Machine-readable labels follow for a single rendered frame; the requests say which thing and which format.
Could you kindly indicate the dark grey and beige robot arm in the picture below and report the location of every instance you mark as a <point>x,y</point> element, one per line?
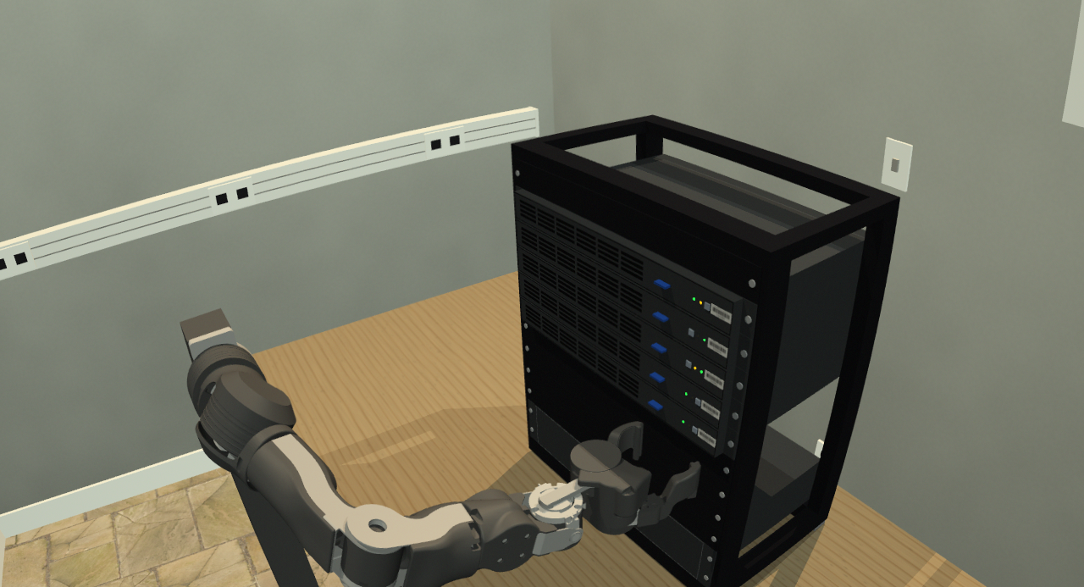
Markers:
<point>245,415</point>

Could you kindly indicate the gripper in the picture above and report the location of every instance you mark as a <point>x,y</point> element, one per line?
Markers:
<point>613,489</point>

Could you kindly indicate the black server rack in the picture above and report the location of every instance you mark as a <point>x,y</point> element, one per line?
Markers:
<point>596,249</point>

